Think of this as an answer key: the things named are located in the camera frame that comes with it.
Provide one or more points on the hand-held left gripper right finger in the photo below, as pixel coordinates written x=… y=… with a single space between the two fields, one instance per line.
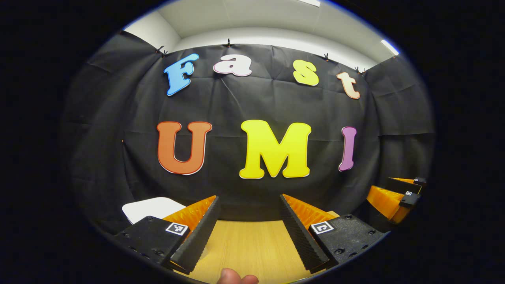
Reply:
x=302 y=240

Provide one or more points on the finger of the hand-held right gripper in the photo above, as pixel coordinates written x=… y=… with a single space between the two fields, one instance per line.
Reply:
x=384 y=203
x=402 y=185

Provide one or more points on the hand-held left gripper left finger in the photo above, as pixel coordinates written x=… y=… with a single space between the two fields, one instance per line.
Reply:
x=199 y=236

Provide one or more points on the white desktop garbage bin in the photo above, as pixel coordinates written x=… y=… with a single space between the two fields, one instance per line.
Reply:
x=152 y=209

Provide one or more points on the wooden desktop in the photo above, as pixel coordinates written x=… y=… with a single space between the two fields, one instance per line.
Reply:
x=244 y=252

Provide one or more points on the ceiling light panel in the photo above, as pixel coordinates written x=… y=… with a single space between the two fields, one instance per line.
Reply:
x=309 y=2
x=389 y=47

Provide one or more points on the black backdrop cloth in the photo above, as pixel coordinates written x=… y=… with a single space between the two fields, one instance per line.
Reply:
x=236 y=102

